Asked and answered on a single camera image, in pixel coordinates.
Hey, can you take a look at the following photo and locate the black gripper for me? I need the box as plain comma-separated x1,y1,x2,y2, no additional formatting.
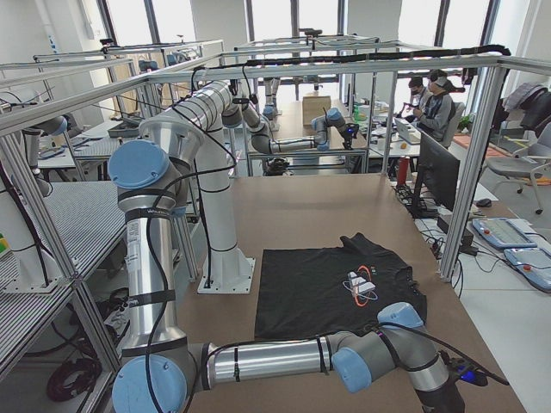
343,125,358,150
419,385,465,413

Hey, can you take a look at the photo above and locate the black printed t-shirt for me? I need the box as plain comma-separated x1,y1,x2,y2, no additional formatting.
254,233,427,340

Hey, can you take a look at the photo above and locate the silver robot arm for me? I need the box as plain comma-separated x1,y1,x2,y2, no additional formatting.
221,77,359,154
108,119,492,412

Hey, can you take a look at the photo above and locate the cardboard box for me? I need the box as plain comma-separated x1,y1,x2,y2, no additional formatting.
302,95,331,126

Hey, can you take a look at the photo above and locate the red water bottle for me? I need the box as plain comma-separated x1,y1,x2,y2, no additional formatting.
396,157,410,186

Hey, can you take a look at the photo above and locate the seated person grey jacket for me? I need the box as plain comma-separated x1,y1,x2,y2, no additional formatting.
413,70,456,142

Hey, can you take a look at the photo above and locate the black computer monitor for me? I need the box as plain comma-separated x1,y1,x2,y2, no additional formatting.
410,135,460,219

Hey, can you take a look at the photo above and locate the blue teach pendant near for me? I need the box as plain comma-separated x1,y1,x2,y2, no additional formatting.
504,248,551,293

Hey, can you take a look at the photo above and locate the blue teach pendant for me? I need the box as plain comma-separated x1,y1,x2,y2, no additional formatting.
504,248,551,293
471,218,537,250

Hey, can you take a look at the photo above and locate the grey office chair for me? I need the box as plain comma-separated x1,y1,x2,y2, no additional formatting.
482,123,550,215

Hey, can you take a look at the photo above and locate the blue teach pendant far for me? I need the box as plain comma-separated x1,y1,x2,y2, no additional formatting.
471,218,537,250

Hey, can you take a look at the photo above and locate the aluminium cage frame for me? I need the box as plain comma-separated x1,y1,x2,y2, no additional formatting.
0,48,513,375

